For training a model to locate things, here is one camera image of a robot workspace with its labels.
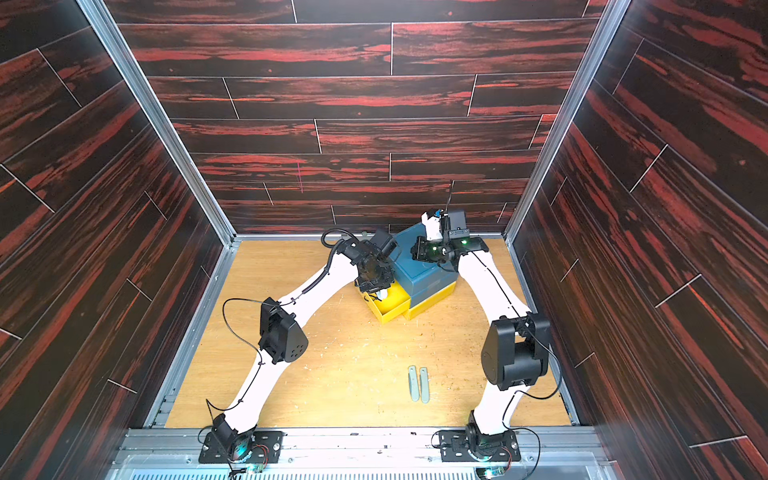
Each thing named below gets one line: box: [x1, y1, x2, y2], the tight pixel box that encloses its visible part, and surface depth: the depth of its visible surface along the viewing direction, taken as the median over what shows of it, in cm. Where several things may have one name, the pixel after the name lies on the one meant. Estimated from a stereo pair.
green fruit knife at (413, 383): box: [408, 365, 419, 402], surface depth 86 cm
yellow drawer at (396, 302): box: [358, 280, 411, 324], surface depth 93 cm
